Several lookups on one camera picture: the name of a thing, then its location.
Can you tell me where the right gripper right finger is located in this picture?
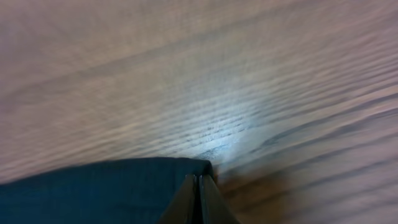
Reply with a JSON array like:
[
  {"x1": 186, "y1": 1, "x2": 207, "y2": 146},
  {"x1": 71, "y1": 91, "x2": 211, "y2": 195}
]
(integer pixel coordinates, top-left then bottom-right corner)
[{"x1": 199, "y1": 175, "x2": 241, "y2": 224}]

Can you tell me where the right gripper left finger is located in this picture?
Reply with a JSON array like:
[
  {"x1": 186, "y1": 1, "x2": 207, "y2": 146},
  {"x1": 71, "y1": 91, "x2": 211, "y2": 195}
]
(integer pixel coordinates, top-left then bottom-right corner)
[{"x1": 157, "y1": 174, "x2": 197, "y2": 224}]

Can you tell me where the black t-shirt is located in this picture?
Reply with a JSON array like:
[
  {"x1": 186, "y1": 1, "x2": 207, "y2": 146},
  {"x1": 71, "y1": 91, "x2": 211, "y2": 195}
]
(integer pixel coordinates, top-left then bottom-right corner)
[{"x1": 1, "y1": 157, "x2": 213, "y2": 224}]

